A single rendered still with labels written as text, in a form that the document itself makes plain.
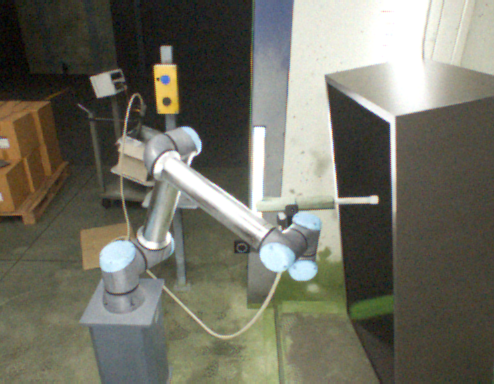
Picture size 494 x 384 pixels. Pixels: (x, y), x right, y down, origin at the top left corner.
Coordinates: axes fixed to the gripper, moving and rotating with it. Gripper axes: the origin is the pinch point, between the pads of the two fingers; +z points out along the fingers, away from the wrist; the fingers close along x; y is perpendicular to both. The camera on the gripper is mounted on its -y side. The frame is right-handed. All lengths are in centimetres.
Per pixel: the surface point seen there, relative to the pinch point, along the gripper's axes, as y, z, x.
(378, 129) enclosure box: -26.7, 12.6, 38.8
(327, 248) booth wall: 67, 61, 36
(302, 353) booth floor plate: 110, 20, 14
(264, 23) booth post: -63, 68, 0
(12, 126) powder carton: 24, 220, -215
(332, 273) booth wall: 86, 60, 40
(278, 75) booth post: -39, 66, 6
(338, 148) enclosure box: -19.9, 11.8, 22.9
